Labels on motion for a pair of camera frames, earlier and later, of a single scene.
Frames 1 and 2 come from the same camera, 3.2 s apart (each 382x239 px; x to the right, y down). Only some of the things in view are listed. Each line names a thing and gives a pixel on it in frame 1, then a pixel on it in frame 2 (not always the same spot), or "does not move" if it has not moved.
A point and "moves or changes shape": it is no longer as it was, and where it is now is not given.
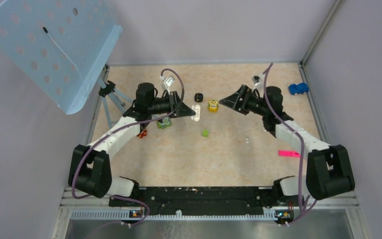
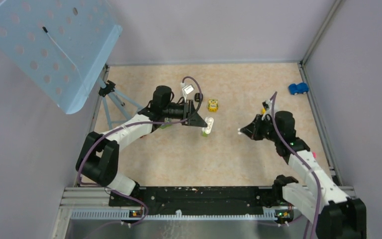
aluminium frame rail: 74,207 does not move
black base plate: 203,199 does not move
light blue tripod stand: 107,91 does not move
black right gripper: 234,101 to 252,130
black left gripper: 175,101 to 196,120
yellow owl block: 213,106 does not move
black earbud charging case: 198,97 does not move
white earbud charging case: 196,108 moves or changes shape
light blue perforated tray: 63,44 does not move
